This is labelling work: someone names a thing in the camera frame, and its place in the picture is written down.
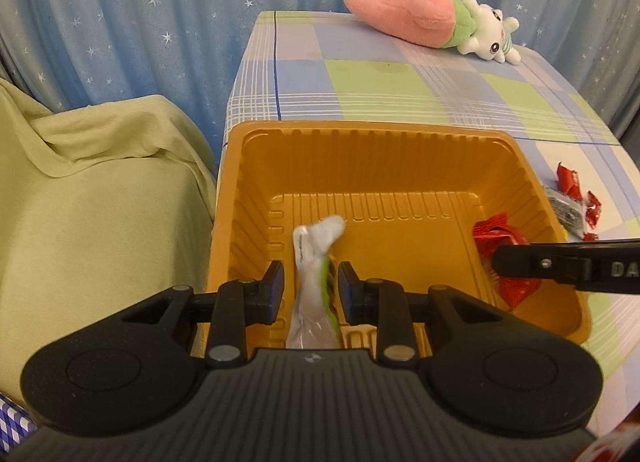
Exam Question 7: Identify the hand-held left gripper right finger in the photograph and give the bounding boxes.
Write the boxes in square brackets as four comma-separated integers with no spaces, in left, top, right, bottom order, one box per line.
[337,261,506,368]

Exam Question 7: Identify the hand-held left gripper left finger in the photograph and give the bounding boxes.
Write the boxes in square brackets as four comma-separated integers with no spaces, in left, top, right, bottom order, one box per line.
[120,260,287,368]

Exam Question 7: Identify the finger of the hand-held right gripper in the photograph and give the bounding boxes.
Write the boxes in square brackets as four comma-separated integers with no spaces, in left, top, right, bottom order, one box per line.
[492,241,593,288]

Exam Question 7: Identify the white green snack packet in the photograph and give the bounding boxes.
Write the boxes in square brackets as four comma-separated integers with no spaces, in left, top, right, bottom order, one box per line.
[285,214,347,350]

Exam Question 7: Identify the red snack packet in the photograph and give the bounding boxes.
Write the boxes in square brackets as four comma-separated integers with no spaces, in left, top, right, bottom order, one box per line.
[472,213,543,310]

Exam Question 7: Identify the clear packet with dark snack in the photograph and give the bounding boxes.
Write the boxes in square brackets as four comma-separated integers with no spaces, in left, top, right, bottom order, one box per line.
[544,185,587,238]

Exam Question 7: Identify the orange plastic tray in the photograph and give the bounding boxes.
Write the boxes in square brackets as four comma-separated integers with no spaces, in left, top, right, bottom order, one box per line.
[212,121,593,360]

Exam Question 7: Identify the red white packaging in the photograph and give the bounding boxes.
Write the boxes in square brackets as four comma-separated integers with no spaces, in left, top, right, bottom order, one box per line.
[575,429,640,462]

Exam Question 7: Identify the plaid tablecloth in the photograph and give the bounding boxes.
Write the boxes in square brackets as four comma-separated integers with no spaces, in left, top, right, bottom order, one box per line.
[210,9,640,443]

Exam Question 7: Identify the white rabbit peach plush toy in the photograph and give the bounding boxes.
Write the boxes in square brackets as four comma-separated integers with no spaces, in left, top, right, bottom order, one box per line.
[344,0,522,64]

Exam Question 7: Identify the blue white checkered cloth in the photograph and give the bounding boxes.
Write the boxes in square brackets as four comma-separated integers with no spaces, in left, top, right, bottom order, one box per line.
[0,392,38,445]

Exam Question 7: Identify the blue star curtain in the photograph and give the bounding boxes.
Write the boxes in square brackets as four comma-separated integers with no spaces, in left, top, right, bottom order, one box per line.
[0,0,640,143]

